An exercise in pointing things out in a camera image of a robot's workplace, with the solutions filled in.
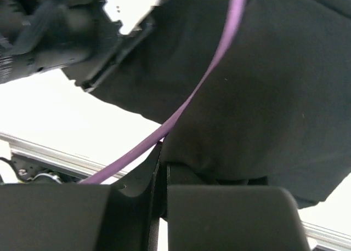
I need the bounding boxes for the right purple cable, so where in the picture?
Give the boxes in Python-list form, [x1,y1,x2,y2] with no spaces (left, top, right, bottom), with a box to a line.
[79,0,249,185]

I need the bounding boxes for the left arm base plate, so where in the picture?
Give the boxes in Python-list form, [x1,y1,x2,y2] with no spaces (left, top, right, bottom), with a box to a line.
[1,155,85,185]

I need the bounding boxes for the black trousers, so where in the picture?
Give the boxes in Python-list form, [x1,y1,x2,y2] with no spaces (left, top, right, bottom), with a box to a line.
[92,0,350,208]

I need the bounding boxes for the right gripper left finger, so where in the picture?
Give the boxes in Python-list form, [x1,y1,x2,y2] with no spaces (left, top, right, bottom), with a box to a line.
[1,145,161,250]

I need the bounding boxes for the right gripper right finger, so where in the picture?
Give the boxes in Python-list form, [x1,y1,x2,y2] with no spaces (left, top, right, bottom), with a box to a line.
[167,164,310,250]

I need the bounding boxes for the front aluminium frame rail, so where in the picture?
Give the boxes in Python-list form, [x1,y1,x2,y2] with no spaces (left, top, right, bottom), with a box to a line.
[1,133,350,250]

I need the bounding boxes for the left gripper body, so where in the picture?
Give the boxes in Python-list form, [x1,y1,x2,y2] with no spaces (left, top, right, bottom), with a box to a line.
[1,0,155,92]

